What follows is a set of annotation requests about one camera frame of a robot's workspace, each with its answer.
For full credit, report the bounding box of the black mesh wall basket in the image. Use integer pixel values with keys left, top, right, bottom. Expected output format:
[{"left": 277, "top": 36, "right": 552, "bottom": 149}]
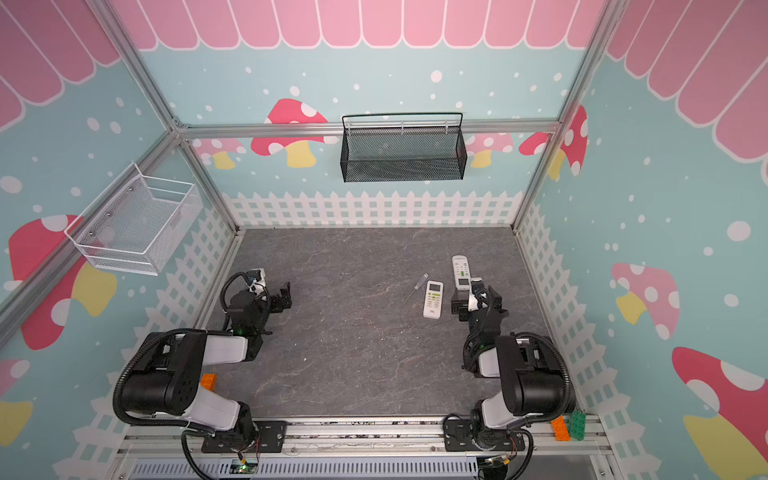
[{"left": 340, "top": 112, "right": 468, "bottom": 183}]

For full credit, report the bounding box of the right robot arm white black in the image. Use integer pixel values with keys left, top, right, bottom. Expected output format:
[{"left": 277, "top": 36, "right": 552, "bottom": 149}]
[{"left": 444, "top": 284, "right": 577, "bottom": 451}]

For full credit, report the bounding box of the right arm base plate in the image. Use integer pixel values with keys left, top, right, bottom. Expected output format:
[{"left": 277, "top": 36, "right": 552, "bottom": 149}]
[{"left": 442, "top": 415, "right": 526, "bottom": 452}]

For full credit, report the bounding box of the white remote control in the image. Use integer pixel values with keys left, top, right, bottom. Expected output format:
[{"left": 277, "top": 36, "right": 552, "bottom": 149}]
[
  {"left": 423, "top": 280, "right": 444, "bottom": 319},
  {"left": 452, "top": 255, "right": 472, "bottom": 291}
]

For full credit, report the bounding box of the aluminium front rail frame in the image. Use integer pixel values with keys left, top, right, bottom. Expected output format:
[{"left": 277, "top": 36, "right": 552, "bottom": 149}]
[{"left": 106, "top": 416, "right": 623, "bottom": 479}]

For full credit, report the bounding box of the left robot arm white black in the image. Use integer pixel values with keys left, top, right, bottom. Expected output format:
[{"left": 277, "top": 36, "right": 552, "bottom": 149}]
[{"left": 112, "top": 269, "right": 292, "bottom": 452}]

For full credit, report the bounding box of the orange toy brick left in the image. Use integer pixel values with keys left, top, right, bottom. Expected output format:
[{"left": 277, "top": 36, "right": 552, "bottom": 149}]
[{"left": 200, "top": 374, "right": 217, "bottom": 391}]

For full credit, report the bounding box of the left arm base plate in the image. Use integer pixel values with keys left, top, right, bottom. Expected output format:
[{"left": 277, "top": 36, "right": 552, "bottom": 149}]
[{"left": 201, "top": 420, "right": 288, "bottom": 454}]

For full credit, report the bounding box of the white wire wall basket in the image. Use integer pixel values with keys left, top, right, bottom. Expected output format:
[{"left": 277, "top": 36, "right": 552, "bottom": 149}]
[{"left": 64, "top": 164, "right": 203, "bottom": 276}]

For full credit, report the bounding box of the green toy brick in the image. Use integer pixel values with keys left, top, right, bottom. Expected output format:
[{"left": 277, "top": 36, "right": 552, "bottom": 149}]
[{"left": 568, "top": 409, "right": 587, "bottom": 441}]

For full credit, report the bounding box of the orange toy brick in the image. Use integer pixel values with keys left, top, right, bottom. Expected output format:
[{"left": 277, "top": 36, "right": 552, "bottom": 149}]
[
  {"left": 200, "top": 374, "right": 217, "bottom": 391},
  {"left": 551, "top": 416, "right": 571, "bottom": 442}
]

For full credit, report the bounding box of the small screwdriver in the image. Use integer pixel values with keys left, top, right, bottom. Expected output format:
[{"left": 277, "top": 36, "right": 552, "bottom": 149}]
[{"left": 404, "top": 273, "right": 429, "bottom": 303}]

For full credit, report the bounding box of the orange toy brick right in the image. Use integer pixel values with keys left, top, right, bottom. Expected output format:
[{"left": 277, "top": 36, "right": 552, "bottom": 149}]
[{"left": 551, "top": 416, "right": 571, "bottom": 442}]

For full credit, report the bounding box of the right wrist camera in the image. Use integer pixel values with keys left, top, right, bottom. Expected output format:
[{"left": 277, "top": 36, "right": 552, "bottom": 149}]
[{"left": 468, "top": 277, "right": 484, "bottom": 312}]

